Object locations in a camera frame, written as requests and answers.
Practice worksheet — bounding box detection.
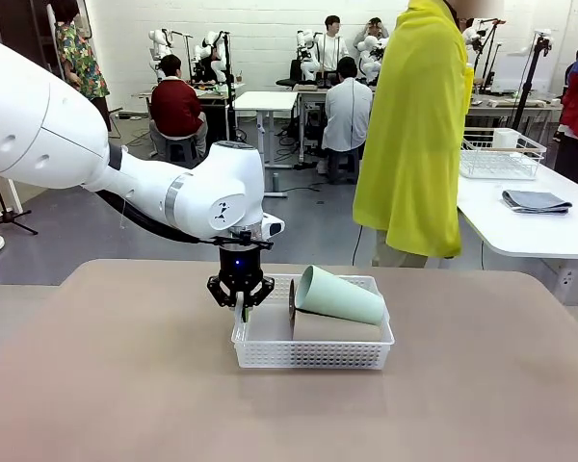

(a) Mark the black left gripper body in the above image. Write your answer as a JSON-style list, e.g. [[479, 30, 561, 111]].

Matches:
[[218, 244, 266, 295]]

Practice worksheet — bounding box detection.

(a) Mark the pale green tall cup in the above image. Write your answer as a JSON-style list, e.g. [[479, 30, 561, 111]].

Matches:
[[294, 264, 386, 327]]

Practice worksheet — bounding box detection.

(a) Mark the white perforated plastic basket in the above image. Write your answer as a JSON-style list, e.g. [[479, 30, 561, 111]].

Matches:
[[230, 273, 396, 372]]

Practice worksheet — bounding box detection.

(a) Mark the blue-grey cleaning cloth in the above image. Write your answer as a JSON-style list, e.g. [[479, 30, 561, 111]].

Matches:
[[501, 189, 573, 216]]

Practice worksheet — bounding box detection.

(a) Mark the grey plastic stool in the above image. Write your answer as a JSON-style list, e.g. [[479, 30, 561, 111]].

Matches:
[[165, 136, 199, 165]]

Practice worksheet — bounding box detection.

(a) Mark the white height-adjustable desk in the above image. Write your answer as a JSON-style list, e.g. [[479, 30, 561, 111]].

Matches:
[[232, 90, 300, 198]]

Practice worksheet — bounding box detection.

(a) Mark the seated person in red sweater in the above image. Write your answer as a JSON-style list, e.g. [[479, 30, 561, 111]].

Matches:
[[148, 53, 209, 163]]

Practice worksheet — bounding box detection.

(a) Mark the cluttered grey work desk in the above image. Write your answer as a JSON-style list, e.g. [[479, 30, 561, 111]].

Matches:
[[132, 80, 246, 145]]

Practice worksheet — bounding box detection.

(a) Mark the seated person in lab coat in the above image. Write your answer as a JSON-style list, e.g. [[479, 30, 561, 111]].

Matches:
[[317, 56, 374, 185]]

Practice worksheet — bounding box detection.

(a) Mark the black office chair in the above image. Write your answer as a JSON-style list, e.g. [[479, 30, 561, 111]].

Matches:
[[275, 60, 305, 90]]

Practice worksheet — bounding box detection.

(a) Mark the black stand pole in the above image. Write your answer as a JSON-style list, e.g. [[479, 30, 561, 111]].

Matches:
[[219, 31, 236, 143]]

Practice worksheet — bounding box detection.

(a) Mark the person in yellow poncho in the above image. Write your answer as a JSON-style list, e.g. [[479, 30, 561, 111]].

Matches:
[[352, 0, 476, 270]]

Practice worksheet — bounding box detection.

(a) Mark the small black floor tripod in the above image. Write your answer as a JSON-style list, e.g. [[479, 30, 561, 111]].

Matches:
[[0, 173, 39, 237]]

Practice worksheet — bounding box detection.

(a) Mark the black-haired person in white top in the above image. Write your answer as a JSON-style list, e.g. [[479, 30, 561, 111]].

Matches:
[[315, 14, 351, 74]]

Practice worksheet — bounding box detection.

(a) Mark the person in floral dress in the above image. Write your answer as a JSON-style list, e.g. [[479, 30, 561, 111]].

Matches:
[[52, 0, 111, 134]]

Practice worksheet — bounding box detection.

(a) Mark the person with hands on head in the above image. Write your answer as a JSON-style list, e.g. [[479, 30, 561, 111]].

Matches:
[[354, 17, 390, 49]]

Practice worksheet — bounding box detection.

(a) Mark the white cup in rack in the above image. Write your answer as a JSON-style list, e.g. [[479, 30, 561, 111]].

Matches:
[[491, 127, 520, 150]]

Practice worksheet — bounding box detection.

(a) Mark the rear wooden workbench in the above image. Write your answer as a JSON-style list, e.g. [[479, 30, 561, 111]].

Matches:
[[471, 93, 565, 141]]

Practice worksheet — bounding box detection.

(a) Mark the thin black light tripod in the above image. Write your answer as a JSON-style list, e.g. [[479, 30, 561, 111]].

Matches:
[[471, 17, 508, 95]]

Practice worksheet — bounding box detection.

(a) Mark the white board panel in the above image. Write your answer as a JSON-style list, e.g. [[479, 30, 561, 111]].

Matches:
[[490, 50, 560, 95]]

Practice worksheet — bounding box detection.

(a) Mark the dark shelving unit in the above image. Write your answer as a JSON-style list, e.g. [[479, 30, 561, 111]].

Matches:
[[0, 0, 54, 73]]

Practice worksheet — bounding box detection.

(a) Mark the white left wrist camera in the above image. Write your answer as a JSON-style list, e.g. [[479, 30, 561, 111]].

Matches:
[[262, 214, 286, 240]]

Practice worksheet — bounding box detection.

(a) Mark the black dangling cable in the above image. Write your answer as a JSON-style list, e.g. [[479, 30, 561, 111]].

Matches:
[[351, 224, 365, 266]]

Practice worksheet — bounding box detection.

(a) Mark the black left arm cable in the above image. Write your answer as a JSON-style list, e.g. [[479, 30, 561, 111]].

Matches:
[[94, 188, 276, 251]]

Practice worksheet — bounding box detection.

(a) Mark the white metal rack frame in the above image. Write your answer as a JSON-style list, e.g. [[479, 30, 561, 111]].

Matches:
[[0, 172, 24, 227]]

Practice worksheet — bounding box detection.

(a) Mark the white wire dish rack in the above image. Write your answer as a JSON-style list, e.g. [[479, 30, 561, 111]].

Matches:
[[460, 128, 548, 182]]

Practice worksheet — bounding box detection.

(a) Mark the black camera tripod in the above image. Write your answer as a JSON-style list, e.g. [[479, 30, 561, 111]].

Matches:
[[510, 28, 555, 131]]

